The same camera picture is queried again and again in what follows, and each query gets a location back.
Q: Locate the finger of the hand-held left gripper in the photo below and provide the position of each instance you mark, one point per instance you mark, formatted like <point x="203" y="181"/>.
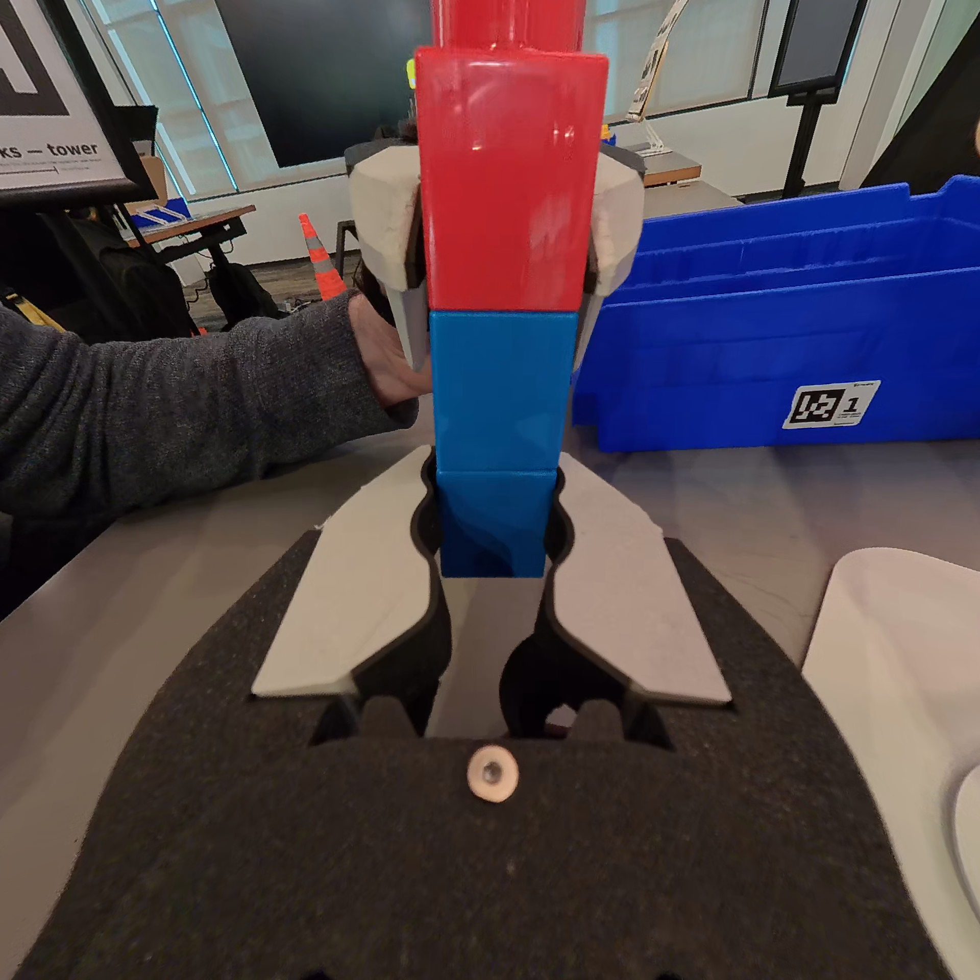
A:
<point x="616" y="222"/>
<point x="386" y="222"/>

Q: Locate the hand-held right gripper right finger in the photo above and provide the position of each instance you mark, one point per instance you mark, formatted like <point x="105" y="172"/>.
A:
<point x="636" y="613"/>

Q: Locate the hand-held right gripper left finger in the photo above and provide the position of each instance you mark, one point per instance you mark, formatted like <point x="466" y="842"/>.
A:
<point x="352" y="613"/>

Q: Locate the red toy building block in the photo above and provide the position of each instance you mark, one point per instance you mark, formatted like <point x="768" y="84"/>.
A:
<point x="513" y="169"/>

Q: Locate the blue toy building block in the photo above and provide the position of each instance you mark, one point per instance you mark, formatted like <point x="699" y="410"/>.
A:
<point x="493" y="529"/>
<point x="503" y="391"/>

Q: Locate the blue plastic bin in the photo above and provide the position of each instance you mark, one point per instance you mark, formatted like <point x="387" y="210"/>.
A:
<point x="735" y="352"/>

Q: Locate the person's left forearm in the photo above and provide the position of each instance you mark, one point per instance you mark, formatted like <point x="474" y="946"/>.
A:
<point x="184" y="406"/>

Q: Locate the grey desk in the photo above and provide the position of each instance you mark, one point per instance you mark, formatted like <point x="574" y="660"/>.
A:
<point x="766" y="506"/>

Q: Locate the small wooden desk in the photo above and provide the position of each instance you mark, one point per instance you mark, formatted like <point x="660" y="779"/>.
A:
<point x="215" y="218"/>

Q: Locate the person's left hand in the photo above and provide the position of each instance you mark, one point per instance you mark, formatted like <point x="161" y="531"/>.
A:
<point x="386" y="368"/>

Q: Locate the wooden table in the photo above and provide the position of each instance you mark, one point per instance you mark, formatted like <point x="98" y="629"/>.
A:
<point x="666" y="169"/>

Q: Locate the orange traffic cone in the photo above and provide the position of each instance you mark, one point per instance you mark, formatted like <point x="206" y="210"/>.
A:
<point x="322" y="268"/>

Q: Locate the large dark display screen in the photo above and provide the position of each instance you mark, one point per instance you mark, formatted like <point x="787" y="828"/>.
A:
<point x="322" y="77"/>

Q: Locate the tilted document stand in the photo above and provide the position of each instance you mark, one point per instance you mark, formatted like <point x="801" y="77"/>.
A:
<point x="659" y="62"/>

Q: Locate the small monitor on stand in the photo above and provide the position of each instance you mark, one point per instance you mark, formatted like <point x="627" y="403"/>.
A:
<point x="819" y="46"/>

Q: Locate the white document stand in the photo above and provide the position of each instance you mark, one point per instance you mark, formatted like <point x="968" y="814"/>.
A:
<point x="904" y="689"/>

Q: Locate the black and white tag sign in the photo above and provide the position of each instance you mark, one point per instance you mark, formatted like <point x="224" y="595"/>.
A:
<point x="46" y="92"/>

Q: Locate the black panel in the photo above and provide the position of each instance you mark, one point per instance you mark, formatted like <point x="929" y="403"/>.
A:
<point x="942" y="138"/>

